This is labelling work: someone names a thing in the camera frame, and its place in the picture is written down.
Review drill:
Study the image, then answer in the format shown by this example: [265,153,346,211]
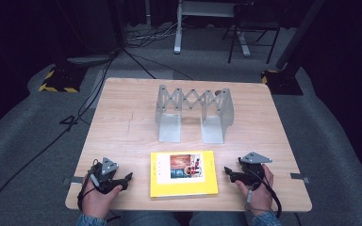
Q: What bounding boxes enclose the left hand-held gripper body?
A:
[89,156,121,195]

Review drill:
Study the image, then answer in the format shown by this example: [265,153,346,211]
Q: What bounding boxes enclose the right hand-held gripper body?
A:
[237,152,273,191]

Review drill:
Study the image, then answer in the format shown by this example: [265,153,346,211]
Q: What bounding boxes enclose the yellow book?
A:
[149,150,220,200]

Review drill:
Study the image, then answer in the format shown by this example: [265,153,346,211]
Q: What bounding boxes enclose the person's left hand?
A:
[80,175,123,219]

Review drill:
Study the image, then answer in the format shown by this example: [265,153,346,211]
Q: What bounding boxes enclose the person's right hand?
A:
[235,164,275,218]

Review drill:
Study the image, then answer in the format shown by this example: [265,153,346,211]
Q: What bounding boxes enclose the grey tape strip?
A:
[62,175,86,186]
[289,171,311,185]

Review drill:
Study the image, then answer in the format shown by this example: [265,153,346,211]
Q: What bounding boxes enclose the person's left leg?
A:
[118,210,184,226]

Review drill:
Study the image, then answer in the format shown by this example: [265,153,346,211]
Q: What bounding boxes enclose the person's leg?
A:
[118,210,184,226]
[189,211,250,226]

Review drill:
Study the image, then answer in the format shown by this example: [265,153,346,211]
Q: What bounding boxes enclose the person's right leg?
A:
[189,211,250,226]

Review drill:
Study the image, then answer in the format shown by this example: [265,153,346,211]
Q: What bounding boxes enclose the grey expandable metal book rack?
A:
[155,84,236,145]

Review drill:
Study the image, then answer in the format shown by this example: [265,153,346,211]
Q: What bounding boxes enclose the black yellow striped stand base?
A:
[260,68,304,96]
[38,64,88,94]

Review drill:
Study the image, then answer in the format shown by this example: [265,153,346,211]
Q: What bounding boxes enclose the grey flat stand foot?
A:
[66,52,121,68]

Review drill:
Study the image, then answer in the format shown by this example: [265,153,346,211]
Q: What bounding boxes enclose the black slanted stand pole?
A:
[274,0,327,71]

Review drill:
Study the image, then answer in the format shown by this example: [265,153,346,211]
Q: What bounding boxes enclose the black chair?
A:
[221,2,282,65]

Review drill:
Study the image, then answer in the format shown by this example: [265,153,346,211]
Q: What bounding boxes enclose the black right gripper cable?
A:
[240,165,283,219]

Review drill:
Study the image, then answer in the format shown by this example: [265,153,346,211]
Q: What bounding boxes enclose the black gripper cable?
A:
[240,165,283,219]
[76,159,101,212]

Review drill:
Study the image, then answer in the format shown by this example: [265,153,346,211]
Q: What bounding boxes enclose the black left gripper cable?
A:
[76,159,101,212]

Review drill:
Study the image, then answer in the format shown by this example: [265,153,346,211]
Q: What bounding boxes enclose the long black floor cable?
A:
[0,51,119,220]

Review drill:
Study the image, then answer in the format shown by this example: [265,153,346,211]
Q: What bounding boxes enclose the thin black floor cable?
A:
[123,49,195,81]

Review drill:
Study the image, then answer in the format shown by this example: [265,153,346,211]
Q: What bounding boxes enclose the bundle of floor cables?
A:
[125,22,184,49]

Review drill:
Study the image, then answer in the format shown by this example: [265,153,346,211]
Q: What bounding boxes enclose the white desk frame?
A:
[173,0,253,58]

